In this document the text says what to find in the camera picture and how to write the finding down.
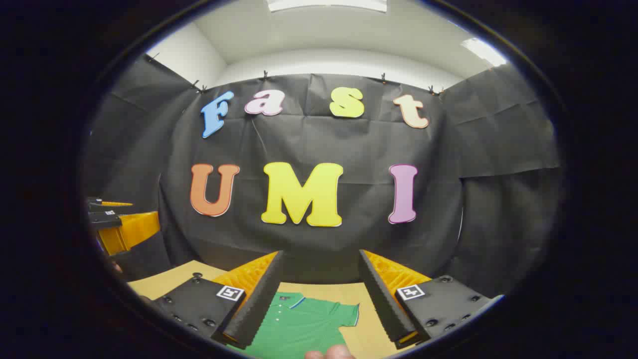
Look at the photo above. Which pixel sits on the green T-shirt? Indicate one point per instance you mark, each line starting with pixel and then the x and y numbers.
pixel 299 324

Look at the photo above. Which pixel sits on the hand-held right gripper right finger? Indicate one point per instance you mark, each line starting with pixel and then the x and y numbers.
pixel 381 299

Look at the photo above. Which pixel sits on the black backdrop cloth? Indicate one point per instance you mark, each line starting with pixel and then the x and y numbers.
pixel 364 149

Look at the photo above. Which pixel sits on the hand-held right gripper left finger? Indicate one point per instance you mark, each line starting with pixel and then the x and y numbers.
pixel 259 304

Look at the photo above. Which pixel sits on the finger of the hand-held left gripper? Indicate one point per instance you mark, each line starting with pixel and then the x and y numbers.
pixel 102 203
pixel 129 229

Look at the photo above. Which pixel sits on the ceiling light panel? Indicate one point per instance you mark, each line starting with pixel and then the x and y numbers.
pixel 483 51
pixel 326 5

